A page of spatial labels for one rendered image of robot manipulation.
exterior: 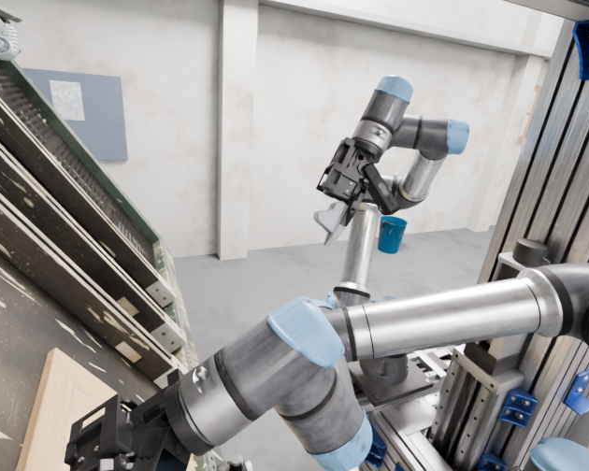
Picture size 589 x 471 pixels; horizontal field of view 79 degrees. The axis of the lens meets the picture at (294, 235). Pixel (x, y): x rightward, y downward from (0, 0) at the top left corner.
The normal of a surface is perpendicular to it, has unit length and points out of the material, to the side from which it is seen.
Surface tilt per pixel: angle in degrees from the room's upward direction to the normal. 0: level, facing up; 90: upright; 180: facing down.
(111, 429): 32
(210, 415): 64
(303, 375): 81
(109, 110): 90
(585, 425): 90
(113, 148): 90
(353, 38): 90
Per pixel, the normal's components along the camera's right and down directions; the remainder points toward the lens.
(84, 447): -0.40, -0.74
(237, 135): 0.41, 0.39
